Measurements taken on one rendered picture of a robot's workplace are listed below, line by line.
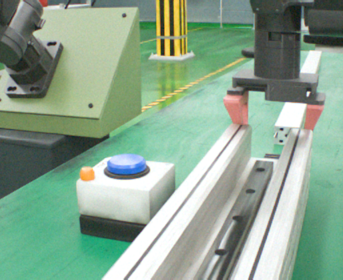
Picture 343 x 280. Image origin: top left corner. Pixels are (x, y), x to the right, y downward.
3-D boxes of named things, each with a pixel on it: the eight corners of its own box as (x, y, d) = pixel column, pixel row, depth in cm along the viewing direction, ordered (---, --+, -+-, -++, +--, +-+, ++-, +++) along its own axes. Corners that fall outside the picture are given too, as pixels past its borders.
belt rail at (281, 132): (309, 59, 167) (309, 51, 166) (321, 60, 165) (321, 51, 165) (273, 143, 80) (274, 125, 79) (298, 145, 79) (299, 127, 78)
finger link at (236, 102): (277, 161, 61) (281, 85, 59) (221, 156, 64) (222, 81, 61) (284, 145, 67) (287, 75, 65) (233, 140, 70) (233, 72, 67)
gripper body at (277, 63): (315, 98, 58) (318, 35, 56) (231, 92, 61) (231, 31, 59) (317, 87, 64) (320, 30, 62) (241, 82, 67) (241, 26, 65)
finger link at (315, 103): (319, 165, 60) (324, 89, 57) (261, 160, 62) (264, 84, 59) (321, 148, 66) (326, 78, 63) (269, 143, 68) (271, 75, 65)
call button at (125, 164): (117, 168, 55) (116, 151, 55) (152, 172, 54) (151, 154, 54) (101, 181, 52) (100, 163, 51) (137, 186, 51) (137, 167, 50)
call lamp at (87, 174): (84, 175, 52) (83, 163, 52) (97, 177, 52) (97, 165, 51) (77, 180, 51) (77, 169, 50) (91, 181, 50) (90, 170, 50)
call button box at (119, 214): (111, 204, 59) (107, 153, 58) (191, 215, 56) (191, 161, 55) (79, 233, 52) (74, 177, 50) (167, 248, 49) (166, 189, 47)
